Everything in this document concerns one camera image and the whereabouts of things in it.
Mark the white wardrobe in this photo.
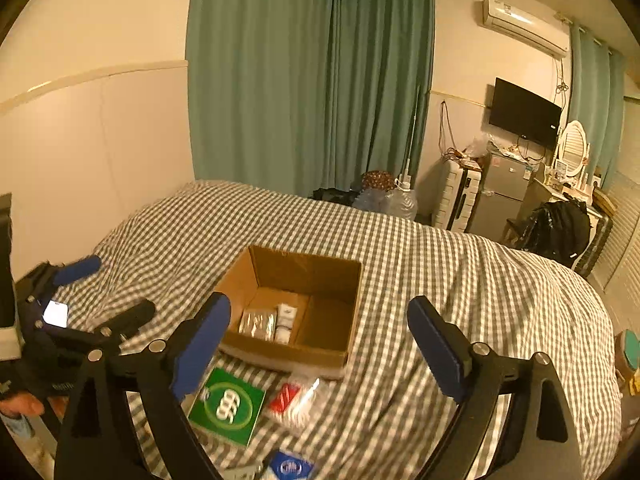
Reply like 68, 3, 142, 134
591, 98, 640, 311

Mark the blue pill blister pack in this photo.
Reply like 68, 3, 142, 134
238, 310, 277, 341

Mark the black backpack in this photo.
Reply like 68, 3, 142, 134
514, 198, 591, 268

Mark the blue tissue pack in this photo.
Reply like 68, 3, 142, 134
260, 451, 314, 480

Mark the green side curtain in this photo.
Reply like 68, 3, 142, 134
568, 22, 626, 190

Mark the smartphone lit screen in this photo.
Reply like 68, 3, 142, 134
42, 300, 68, 328

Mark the brown patterned round object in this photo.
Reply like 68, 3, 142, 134
361, 170, 395, 192

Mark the clear cotton swab container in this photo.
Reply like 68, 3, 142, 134
265, 374, 329, 436

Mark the green white medicine box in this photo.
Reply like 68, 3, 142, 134
188, 367, 266, 448

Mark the white suitcase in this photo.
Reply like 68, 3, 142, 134
433, 158, 482, 232

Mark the brown cardboard box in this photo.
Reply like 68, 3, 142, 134
216, 245, 363, 380

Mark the grey mini fridge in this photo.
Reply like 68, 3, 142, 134
466, 152, 532, 242

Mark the white air conditioner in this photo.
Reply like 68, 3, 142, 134
483, 0, 570, 58

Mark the white cream tube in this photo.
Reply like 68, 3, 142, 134
274, 304, 297, 344

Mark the black wall television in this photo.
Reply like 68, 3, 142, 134
488, 78, 562, 151

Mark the white oval mirror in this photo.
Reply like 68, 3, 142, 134
555, 120, 589, 178

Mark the clear water jug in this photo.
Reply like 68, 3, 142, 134
384, 174, 418, 221

